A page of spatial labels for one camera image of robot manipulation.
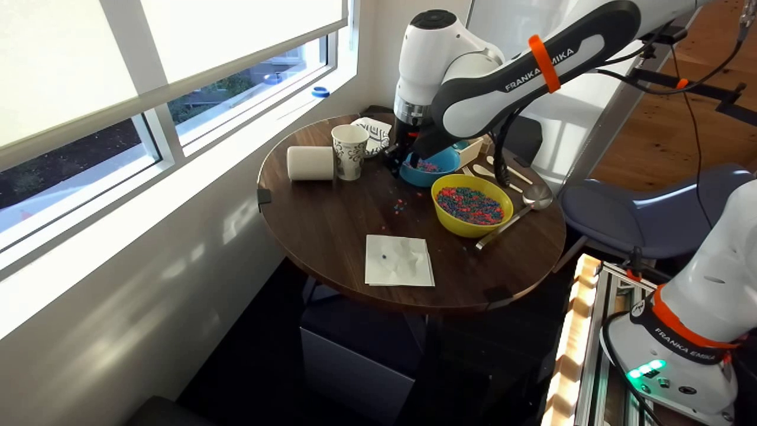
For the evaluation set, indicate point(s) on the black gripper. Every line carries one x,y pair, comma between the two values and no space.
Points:
414,134

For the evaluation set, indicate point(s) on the colourful beads heap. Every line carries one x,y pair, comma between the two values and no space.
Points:
425,166
472,203

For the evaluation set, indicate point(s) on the blue bowl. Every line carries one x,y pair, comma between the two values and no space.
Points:
440,176

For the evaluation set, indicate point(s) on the yellow bowl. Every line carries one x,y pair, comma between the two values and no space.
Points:
463,230

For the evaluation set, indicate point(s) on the black white patterned plate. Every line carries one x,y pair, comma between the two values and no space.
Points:
372,134

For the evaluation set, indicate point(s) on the scattered small beads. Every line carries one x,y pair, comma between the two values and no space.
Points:
399,207

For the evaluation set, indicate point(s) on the patterned paper cup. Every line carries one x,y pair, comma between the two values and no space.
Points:
349,154

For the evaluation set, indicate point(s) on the light wooden box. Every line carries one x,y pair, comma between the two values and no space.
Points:
474,151

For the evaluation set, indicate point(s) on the white paper sheet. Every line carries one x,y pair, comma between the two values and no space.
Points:
397,261

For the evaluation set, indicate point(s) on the cream plastic spoon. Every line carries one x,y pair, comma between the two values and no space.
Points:
511,168

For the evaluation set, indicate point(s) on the blue tape roll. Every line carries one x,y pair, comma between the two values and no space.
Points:
319,91

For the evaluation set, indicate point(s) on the metal ladle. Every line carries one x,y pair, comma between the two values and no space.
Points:
537,198

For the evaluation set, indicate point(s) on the white roller blind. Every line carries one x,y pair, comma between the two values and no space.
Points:
55,61
236,32

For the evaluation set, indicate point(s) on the light wooden frame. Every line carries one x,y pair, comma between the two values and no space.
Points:
571,340

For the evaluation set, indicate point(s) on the aluminium robot stand frame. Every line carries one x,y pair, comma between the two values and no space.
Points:
615,380

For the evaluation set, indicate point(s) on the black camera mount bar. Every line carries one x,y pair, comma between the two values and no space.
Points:
709,91

